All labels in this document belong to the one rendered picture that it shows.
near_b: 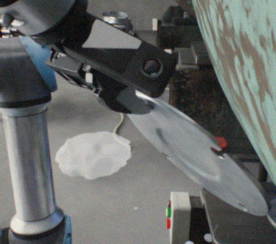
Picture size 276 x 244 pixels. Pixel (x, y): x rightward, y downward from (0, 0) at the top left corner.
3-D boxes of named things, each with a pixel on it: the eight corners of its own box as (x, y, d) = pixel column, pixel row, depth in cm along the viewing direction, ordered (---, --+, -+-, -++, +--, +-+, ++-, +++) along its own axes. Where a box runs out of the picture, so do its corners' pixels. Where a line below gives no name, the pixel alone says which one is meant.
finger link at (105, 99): (133, 90, 45) (100, 53, 38) (143, 93, 44) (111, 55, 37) (116, 119, 44) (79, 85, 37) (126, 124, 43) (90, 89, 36)
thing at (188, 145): (215, 203, 68) (218, 200, 69) (313, 234, 40) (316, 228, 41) (112, 108, 68) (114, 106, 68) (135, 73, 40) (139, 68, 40)
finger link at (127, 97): (126, 101, 51) (95, 68, 44) (157, 111, 48) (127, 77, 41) (116, 118, 50) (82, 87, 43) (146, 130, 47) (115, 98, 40)
